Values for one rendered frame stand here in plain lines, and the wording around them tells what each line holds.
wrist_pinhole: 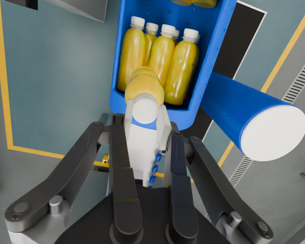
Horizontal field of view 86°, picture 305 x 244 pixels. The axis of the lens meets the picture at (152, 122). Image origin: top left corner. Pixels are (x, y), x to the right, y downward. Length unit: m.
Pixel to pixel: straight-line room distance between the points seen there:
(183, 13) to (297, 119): 0.62
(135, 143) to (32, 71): 1.36
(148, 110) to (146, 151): 0.63
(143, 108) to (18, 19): 1.73
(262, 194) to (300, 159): 0.73
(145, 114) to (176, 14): 0.48
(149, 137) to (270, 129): 0.52
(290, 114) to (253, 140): 0.17
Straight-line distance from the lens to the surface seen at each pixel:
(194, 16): 0.65
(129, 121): 0.17
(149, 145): 0.83
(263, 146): 0.88
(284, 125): 0.87
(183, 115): 0.44
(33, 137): 2.24
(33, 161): 2.46
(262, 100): 0.85
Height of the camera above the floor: 1.61
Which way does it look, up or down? 64 degrees down
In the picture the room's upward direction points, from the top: 173 degrees clockwise
